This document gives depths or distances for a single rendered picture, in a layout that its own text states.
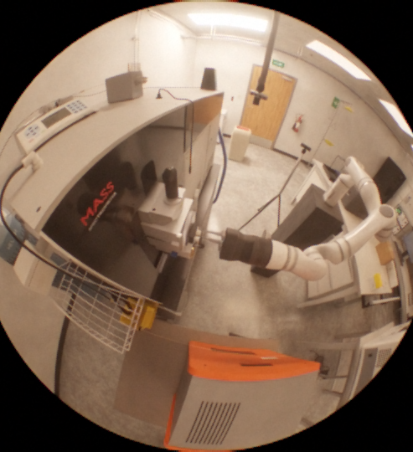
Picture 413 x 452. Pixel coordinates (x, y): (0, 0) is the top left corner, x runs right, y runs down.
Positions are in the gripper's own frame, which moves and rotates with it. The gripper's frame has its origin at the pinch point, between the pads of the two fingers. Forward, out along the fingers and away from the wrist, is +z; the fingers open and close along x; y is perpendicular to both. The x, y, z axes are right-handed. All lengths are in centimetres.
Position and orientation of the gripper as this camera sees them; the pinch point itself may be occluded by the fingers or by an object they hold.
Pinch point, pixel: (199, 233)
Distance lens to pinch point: 38.8
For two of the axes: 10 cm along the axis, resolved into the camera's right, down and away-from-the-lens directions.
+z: -9.7, -2.5, 0.4
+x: -2.3, 9.3, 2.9
